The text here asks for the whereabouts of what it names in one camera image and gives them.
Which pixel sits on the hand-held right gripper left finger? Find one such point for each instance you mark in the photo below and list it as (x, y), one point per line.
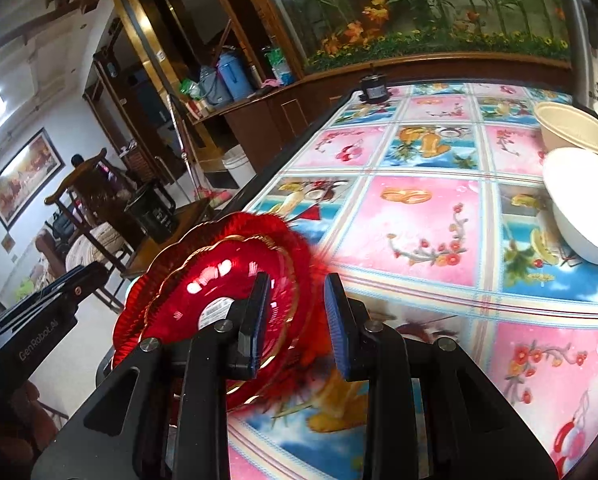
(253, 325)

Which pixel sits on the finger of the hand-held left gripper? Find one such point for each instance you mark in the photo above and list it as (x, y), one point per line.
(86, 282)

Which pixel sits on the white plate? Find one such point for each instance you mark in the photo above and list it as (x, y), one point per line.
(589, 220)

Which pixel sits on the framed wall painting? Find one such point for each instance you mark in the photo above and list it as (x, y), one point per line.
(24, 180)

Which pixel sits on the striped seat cushion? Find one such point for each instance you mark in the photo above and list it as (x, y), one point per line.
(96, 247)

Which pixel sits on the floral glass panel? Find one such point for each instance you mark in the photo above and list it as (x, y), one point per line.
(429, 5)

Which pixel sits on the brown wooden cabinet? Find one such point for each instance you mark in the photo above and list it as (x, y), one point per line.
(274, 110)

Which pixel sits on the wooden side table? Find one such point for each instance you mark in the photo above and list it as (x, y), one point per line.
(189, 220)

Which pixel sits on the white plastic bucket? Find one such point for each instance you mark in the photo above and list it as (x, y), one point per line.
(240, 167)

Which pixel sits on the large red ribbed plate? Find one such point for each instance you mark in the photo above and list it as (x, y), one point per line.
(139, 285)

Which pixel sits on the blue thermos jug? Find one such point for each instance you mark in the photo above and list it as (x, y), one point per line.
(234, 77)

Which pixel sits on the small red gold-rimmed plate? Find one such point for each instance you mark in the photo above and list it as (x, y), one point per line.
(199, 292)

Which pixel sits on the grey-blue water jug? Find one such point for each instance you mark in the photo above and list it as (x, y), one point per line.
(211, 87)

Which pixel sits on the beige bowl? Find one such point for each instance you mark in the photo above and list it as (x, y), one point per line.
(564, 127)

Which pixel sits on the dark wooden armchair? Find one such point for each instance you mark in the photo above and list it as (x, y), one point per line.
(86, 195)

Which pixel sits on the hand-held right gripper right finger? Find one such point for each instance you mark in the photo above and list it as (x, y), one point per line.
(336, 330)

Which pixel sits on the green and white bag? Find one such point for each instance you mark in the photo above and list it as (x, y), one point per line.
(279, 67)

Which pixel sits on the pink cloth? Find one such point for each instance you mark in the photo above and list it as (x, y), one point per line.
(270, 83)

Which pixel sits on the wooden wall ornament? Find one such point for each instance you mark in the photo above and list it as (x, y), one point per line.
(71, 2)

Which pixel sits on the printed fruit tablecloth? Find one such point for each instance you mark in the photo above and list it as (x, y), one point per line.
(419, 240)

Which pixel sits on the stainless steel thermos flask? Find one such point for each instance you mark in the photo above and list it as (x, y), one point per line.
(579, 35)

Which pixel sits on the black electric kettle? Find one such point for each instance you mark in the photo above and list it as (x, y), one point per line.
(151, 215)

